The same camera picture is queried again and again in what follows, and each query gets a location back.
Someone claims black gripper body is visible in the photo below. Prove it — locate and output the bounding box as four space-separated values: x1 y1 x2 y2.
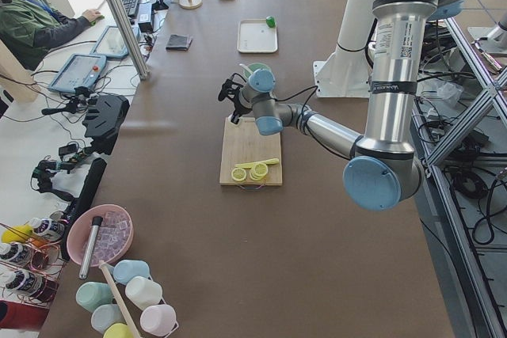
233 94 251 117

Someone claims white ceramic spoon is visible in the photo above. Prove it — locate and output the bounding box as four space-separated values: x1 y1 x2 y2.
239 63 253 78

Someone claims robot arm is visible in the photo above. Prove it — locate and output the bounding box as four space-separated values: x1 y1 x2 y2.
219 0 463 211

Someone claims mint green bowl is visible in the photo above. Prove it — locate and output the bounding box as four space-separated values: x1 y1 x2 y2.
247 63 272 72

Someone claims pink bowl of ice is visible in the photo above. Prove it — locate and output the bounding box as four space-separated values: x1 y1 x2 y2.
67 204 134 267

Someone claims wooden cutting board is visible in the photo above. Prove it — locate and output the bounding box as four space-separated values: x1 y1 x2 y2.
219 116 283 186

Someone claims yellow plastic knife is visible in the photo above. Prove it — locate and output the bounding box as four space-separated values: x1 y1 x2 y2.
234 158 280 169

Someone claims lower lemon slice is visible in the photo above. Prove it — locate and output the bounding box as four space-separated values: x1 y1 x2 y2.
231 167 247 182

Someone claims upper lemon slice stack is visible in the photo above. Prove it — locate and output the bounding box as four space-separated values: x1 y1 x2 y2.
249 164 269 181

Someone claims green lime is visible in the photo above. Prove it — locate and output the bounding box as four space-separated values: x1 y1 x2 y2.
265 16 276 28

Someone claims cream rabbit serving tray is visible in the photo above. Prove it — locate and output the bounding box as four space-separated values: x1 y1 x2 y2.
237 19 278 54

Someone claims grey folded cloth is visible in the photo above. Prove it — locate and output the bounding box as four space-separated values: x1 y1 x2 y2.
166 34 193 51

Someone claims far blue teach pendant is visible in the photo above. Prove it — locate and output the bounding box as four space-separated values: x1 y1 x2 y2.
90 25 128 60

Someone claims blue teach pendant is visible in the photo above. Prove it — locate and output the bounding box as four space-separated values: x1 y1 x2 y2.
90 25 128 60
48 54 107 94

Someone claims black handheld controller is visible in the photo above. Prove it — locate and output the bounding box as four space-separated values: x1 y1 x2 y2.
41 86 98 116

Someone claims near blue teach pendant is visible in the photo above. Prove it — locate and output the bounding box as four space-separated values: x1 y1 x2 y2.
48 54 107 94

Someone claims long black bar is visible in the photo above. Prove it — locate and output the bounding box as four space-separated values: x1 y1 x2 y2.
60 158 107 261

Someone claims steel muddler black tip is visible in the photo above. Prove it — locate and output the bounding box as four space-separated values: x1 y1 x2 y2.
78 216 103 280

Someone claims light blue cup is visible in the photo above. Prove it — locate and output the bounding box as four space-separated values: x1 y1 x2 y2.
113 260 150 285

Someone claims white cup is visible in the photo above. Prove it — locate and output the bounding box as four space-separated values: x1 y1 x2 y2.
125 276 163 310

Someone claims pink cup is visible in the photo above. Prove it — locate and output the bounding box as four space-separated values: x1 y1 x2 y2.
140 304 177 336

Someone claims seated person green shirt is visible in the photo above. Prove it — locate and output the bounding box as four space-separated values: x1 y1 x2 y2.
1 0 103 71

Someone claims mint green cup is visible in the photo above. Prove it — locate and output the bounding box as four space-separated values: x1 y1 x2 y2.
75 282 113 313

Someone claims pale blue cup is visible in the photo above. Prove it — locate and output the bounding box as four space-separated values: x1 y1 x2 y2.
90 304 124 334

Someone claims yellow cup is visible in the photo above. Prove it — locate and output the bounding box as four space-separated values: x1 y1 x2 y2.
103 323 133 338

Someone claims yellow lemon toy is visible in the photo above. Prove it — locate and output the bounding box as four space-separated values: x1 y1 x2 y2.
1 225 32 243

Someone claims tea bottle middle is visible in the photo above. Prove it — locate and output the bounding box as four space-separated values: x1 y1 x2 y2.
1 242 35 267

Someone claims tea bottle bottom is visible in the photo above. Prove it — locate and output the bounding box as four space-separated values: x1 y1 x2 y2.
1 269 44 296

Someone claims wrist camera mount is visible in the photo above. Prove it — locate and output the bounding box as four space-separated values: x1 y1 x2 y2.
218 73 246 101

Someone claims aluminium frame post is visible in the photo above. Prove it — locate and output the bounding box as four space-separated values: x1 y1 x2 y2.
106 0 149 81

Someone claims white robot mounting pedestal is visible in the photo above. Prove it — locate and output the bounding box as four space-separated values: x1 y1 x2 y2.
314 0 374 98

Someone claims copper wire bottle rack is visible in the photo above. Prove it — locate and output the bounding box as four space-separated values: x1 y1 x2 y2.
1 224 63 308

